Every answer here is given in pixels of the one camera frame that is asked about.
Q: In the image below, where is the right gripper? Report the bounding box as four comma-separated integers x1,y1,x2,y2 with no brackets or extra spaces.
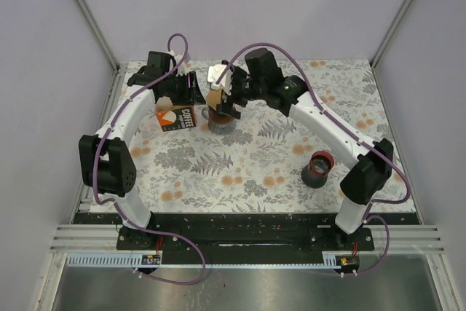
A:
216,67,266,121

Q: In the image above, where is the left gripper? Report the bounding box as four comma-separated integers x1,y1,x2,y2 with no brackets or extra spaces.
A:
162,71,205,106

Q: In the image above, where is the brown paper coffee filter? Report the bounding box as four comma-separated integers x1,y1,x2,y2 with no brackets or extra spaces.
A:
205,90,223,111

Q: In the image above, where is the wooden dripper ring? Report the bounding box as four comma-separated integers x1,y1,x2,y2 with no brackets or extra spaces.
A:
208,113,234,125

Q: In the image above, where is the orange coffee filter box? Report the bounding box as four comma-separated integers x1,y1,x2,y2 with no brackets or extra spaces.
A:
154,97,197,132

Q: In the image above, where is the grey glass carafe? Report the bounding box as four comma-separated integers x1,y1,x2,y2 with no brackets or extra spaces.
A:
201,106,236,135

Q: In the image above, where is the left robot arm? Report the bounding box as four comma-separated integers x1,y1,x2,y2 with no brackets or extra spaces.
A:
79,51,205,249

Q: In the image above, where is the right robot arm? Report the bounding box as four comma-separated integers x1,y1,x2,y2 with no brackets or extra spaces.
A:
207,47,394,250

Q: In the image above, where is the floral patterned table mat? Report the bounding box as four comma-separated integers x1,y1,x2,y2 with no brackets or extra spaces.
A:
88,58,416,214

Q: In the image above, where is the dark grey red-rimmed cup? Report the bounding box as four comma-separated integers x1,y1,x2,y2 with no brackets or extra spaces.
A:
301,151,334,189

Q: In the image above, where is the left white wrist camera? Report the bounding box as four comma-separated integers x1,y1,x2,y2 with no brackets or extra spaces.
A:
168,50,191,75

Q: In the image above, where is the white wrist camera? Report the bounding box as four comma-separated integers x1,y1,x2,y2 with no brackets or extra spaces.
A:
207,64,232,95
168,50,191,75

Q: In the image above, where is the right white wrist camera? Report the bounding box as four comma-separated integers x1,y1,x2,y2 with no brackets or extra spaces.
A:
207,64,232,95

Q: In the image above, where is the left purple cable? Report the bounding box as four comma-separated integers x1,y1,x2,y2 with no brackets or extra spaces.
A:
92,33,208,284

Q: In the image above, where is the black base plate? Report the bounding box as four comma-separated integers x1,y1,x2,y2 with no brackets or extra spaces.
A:
116,211,374,252

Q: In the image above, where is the aluminium frame rail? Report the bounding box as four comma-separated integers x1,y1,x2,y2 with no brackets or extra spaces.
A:
74,0,120,72

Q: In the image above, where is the white slotted cable duct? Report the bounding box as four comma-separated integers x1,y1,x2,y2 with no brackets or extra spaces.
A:
66,253,162,268

